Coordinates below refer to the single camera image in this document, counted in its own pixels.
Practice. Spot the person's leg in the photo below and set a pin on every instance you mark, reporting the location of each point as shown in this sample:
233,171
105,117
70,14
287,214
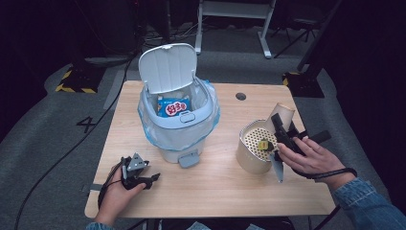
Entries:
195,226
255,227

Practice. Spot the person's left hand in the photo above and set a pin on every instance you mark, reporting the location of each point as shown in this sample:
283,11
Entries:
115,199

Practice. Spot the small yellow block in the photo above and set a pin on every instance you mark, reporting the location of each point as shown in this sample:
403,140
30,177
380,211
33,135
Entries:
263,145

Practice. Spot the grey floor tape strip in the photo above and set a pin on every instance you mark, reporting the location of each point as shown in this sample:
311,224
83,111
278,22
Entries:
115,91

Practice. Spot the yellow black striped base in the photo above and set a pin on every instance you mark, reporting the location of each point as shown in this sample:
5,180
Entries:
303,86
78,81

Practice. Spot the person's right hand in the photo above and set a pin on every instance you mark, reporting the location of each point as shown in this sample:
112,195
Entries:
314,159

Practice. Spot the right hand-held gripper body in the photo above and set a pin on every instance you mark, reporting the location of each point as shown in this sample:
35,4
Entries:
277,167

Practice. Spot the black slanted stand pole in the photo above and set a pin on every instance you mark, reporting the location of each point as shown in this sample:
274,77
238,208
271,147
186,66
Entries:
314,48

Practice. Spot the beige perforated strainer container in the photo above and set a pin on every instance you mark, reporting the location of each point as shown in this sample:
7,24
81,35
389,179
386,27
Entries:
249,159

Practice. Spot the black tripod stand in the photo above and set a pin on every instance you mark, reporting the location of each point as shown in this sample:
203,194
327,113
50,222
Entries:
300,24

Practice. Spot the white desk frame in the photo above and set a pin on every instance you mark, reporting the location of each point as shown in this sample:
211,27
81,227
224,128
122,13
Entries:
234,9

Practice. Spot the blue snack packet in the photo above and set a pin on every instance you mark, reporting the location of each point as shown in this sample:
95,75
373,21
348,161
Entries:
174,107

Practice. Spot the brown paper cup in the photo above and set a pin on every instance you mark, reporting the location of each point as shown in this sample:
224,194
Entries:
284,111

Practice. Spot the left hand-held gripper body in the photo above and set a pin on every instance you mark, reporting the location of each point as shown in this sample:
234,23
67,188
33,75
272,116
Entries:
135,163

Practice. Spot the translucent blue bin liner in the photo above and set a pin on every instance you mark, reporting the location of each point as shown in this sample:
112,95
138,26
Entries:
174,137

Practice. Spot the white blue pedal bin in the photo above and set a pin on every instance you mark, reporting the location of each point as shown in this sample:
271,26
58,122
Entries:
169,67

